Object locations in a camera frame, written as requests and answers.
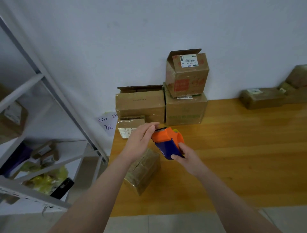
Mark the yellow plastic bag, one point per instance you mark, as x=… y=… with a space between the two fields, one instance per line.
x=45 y=180

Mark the blue orange tape dispenser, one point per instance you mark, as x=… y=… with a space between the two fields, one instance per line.
x=168 y=139

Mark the small brown cardboard box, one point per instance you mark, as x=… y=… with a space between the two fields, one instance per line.
x=292 y=95

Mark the small open-flap cardboard box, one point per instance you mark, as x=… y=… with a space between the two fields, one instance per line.
x=141 y=173

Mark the box barcode label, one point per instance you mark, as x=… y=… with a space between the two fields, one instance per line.
x=261 y=98

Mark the person's right forearm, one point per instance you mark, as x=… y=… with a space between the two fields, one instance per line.
x=235 y=204

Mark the squat red-printed cardboard box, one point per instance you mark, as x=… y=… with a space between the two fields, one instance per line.
x=298 y=76

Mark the wooden table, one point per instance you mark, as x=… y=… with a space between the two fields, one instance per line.
x=259 y=149

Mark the person's left hand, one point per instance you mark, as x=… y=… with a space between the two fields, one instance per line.
x=139 y=139

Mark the small open carton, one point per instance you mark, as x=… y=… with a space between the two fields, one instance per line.
x=43 y=151

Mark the large worn shelf carton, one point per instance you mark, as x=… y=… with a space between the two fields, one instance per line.
x=12 y=117

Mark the white paper wall sign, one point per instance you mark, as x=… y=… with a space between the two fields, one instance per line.
x=106 y=122

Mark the person's left forearm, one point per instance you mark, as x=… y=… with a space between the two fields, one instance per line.
x=91 y=199

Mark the grey metal shelf rack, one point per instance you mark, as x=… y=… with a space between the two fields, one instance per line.
x=19 y=90

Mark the person's right hand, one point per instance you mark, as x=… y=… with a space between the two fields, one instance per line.
x=191 y=161

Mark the stack of cardboard boxes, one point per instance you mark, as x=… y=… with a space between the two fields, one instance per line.
x=139 y=101

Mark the dark blue bag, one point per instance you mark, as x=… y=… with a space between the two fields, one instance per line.
x=14 y=161

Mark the black mobile phone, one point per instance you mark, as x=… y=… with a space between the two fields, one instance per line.
x=62 y=188

